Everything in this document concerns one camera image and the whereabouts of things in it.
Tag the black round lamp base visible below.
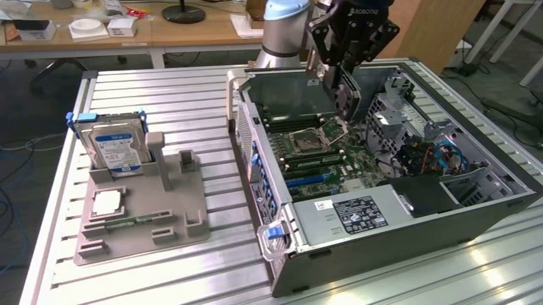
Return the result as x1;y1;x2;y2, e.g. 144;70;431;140
161;0;206;24

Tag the blue floor cable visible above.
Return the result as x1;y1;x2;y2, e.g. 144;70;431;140
0;149;36;274

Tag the grey parts rack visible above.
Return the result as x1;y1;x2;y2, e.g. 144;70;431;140
73;132;213;268

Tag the black power adapter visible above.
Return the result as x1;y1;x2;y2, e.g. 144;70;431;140
440;62;480;78

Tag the loose green RAM stick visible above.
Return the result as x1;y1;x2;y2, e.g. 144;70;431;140
101;213;165;228

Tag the blue PCIe expansion slot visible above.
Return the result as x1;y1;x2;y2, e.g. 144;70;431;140
284;173;331;189

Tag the white round container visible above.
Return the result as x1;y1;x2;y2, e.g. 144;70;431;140
68;18;110;43

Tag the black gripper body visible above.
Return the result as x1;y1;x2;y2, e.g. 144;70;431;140
329;0;391;70

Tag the white floor cable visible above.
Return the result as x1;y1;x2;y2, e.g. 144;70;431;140
0;133;69;153

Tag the wooden cabinet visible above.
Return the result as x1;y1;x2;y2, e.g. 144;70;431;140
360;0;487;74

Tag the black office chair base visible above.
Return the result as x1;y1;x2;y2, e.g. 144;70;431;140
24;57;90;93

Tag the white table frame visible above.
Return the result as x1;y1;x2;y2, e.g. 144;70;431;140
464;0;543;87

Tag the black stand base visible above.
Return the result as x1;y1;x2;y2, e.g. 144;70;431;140
479;97;543;128

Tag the metal disk bay bracket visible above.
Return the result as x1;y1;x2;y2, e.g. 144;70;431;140
439;166;515;208

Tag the silver CPU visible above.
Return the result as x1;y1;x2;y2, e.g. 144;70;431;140
92;190;124;217

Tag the white paper stack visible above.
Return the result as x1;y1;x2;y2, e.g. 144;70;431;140
229;14;266;39

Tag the cardboard box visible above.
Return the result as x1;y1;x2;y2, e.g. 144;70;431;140
245;0;268;22

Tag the white floor device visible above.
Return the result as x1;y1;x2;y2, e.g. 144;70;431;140
444;39;472;69

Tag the metal socket cover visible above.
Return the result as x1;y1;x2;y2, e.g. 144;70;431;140
320;118;351;143

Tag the empty black RAM slot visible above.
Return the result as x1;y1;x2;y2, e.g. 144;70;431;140
264;119;320;128
261;111;317;120
262;114;319;124

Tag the white labelled box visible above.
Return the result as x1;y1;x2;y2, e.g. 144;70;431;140
105;17;138;37

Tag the blue data wire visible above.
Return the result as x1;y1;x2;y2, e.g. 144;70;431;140
436;141;469;176

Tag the black plastic shroud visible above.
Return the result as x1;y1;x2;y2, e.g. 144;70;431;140
388;175;464;219

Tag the red data wire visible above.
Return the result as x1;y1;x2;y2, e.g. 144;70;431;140
419;144;439;175

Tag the perforated metal disk bay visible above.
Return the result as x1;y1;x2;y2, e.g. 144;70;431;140
364;91;419;158

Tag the grey power supply unit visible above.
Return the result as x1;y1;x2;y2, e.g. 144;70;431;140
291;184;416;248

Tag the green motherboard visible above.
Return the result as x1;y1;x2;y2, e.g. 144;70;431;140
258;107;385;203

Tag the installed RAM stick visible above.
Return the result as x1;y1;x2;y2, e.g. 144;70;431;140
282;157;343;171
282;151;343;165

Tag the white box with black top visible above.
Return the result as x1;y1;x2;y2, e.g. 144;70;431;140
12;19;58;41

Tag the wooden desk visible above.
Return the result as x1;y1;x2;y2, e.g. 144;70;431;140
0;0;383;69

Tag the CPU socket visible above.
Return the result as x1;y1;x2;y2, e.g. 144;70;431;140
288;128;328;156

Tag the hard disk with blue bracket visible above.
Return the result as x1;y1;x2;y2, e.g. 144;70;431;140
65;107;149;179

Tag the black graphics card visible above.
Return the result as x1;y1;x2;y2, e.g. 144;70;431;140
305;47;363;124

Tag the open black PC case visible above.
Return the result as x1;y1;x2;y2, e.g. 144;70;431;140
226;63;543;298

